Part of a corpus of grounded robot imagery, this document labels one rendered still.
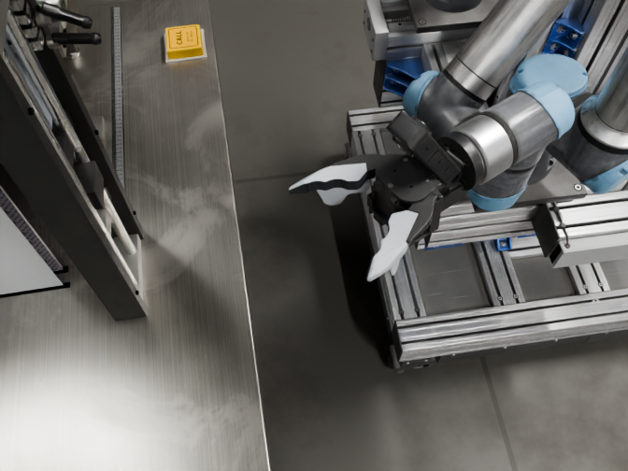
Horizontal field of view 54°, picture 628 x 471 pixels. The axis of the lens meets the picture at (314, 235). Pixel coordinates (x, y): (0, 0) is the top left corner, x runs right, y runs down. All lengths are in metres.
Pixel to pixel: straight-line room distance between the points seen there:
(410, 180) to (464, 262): 1.18
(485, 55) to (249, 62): 1.80
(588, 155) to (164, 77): 0.80
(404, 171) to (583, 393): 1.43
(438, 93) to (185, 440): 0.61
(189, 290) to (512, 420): 1.19
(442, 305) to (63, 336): 1.08
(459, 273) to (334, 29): 1.30
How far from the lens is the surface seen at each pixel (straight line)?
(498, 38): 0.89
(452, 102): 0.90
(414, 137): 0.64
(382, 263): 0.64
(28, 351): 1.06
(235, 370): 0.96
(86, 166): 0.85
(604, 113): 1.06
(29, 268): 1.04
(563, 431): 1.99
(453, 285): 1.82
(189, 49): 1.32
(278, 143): 2.32
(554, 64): 1.17
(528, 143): 0.78
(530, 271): 1.90
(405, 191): 0.69
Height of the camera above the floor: 1.81
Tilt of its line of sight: 60 degrees down
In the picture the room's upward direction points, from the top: straight up
